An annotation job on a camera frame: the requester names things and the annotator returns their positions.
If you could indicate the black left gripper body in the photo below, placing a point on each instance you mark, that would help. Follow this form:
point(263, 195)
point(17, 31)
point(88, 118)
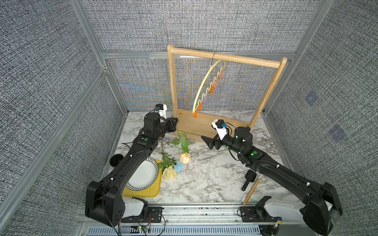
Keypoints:
point(169, 126)

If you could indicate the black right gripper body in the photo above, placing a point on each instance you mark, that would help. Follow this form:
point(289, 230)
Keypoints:
point(220, 142)

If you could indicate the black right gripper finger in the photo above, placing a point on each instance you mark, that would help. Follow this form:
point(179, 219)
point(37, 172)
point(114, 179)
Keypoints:
point(210, 144)
point(207, 139)

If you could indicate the peach artificial rose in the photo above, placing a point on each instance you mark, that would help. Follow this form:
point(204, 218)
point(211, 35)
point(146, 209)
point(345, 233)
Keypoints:
point(185, 156)

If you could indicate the yellow wavy clothes hanger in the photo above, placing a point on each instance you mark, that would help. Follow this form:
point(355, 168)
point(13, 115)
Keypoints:
point(210, 77)

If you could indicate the blue artificial carnation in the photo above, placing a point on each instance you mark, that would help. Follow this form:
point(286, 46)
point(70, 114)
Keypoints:
point(179, 166)

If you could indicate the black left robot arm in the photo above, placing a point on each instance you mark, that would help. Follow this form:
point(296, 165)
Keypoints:
point(104, 202)

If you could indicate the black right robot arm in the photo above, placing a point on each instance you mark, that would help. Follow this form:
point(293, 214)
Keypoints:
point(322, 207)

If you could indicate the wooden hanging rack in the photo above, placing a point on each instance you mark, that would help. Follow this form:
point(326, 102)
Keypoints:
point(201, 125)

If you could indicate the wooden spatula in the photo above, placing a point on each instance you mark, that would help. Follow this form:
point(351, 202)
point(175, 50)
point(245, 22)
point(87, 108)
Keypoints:
point(252, 190)

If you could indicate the white plate black pattern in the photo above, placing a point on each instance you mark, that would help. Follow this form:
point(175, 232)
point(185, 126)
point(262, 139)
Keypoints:
point(144, 176)

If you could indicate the black mug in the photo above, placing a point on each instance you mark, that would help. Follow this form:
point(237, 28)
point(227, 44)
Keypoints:
point(115, 160)

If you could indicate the yellow tray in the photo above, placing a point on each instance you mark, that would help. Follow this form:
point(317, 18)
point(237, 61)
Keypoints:
point(152, 191)

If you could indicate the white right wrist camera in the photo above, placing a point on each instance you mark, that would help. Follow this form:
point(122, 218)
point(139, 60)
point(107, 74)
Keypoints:
point(221, 128)

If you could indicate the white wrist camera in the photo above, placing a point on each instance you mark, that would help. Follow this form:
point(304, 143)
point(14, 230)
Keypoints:
point(161, 109)
point(221, 128)

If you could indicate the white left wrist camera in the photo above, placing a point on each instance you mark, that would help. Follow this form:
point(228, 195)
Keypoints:
point(161, 109)

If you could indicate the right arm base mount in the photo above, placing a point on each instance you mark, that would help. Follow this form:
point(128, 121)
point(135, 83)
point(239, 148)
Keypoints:
point(257, 213)

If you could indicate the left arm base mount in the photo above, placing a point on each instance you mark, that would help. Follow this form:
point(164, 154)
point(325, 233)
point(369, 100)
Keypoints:
point(144, 211)

